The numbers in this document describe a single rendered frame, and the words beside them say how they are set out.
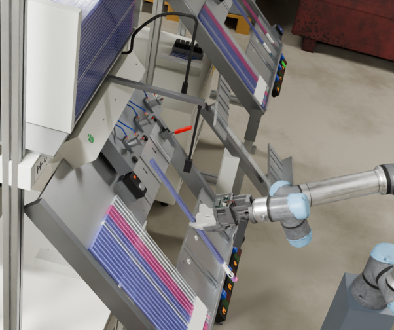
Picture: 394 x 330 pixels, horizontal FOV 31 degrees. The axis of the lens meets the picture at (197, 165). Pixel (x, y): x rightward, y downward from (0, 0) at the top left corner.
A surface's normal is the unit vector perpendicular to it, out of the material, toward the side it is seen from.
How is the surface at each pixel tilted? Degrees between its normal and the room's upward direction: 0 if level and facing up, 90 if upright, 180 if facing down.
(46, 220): 90
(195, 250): 48
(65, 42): 90
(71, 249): 90
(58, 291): 0
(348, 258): 0
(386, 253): 7
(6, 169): 90
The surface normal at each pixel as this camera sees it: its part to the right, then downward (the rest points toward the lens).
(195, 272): 0.82, -0.33
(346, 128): 0.16, -0.77
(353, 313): -0.07, 0.61
